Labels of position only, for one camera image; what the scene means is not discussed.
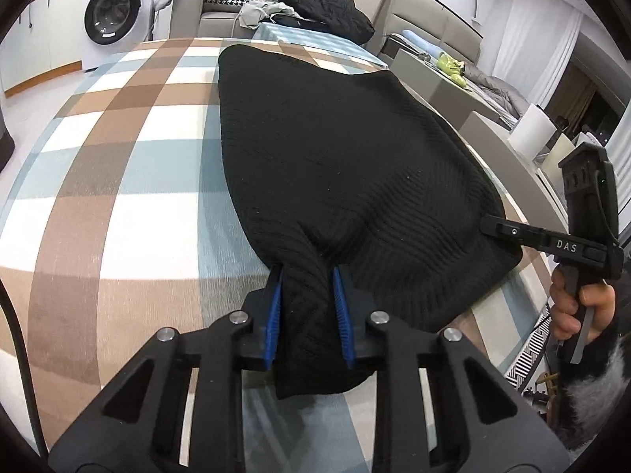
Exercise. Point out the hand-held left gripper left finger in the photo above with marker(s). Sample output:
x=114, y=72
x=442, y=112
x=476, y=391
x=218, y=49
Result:
x=273, y=325

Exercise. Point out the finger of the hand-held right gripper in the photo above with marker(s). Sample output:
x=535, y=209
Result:
x=512, y=231

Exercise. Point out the small grey cabinet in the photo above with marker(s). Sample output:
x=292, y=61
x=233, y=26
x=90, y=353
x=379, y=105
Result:
x=424, y=74

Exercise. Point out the white washing machine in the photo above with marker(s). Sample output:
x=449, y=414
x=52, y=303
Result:
x=113, y=10

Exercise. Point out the person's right forearm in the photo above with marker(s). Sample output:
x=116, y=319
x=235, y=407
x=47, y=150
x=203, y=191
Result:
x=591, y=384

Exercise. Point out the large grey cabinet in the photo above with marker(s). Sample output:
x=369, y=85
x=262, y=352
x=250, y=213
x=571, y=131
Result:
x=488, y=133

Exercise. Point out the grey sofa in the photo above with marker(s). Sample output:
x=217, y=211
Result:
x=217, y=22

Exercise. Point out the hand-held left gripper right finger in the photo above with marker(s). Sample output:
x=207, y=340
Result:
x=342, y=325

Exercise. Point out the white paper towel roll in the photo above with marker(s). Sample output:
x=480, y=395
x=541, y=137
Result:
x=530, y=130

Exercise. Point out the checked brown blue blanket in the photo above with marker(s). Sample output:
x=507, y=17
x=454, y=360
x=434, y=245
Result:
x=123, y=182

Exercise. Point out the grey duvet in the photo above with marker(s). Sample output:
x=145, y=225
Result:
x=498, y=88

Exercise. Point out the beige bed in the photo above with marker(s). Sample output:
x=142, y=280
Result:
x=434, y=24

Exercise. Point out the black knit sweater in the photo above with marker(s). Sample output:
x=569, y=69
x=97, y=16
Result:
x=345, y=157

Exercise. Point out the light grey clothes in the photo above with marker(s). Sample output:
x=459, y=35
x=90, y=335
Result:
x=261, y=12

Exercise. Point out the black puffer jacket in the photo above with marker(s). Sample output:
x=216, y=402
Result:
x=320, y=7

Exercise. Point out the cream cylinder container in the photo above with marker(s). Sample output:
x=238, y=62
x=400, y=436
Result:
x=559, y=151

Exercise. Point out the light blue pillow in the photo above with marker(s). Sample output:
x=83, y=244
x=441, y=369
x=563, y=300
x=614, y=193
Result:
x=416, y=42

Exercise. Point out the green toy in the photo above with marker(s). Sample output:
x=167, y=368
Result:
x=451, y=64

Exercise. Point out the teal checked tablecloth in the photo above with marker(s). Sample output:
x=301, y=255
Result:
x=315, y=39

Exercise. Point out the white counter cabinet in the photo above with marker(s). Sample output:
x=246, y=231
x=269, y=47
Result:
x=44, y=34

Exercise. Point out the white curtain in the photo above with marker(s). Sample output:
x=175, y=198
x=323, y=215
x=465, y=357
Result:
x=542, y=44

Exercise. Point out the black white patterned cloth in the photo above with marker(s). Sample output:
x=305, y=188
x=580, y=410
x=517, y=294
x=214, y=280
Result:
x=530, y=354

